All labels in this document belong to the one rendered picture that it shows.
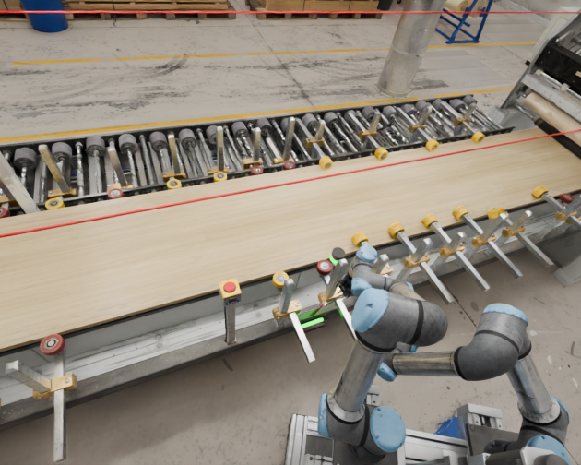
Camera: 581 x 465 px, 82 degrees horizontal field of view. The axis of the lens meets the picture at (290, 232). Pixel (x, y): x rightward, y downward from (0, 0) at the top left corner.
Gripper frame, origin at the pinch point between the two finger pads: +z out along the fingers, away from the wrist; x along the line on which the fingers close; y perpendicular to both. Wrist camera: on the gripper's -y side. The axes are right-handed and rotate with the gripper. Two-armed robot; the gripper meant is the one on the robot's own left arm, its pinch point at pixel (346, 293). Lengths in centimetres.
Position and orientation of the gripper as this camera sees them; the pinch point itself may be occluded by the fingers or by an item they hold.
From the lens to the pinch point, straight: 159.2
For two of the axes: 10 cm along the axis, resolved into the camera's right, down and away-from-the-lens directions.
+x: 6.7, 6.3, -3.8
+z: -1.6, 6.3, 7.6
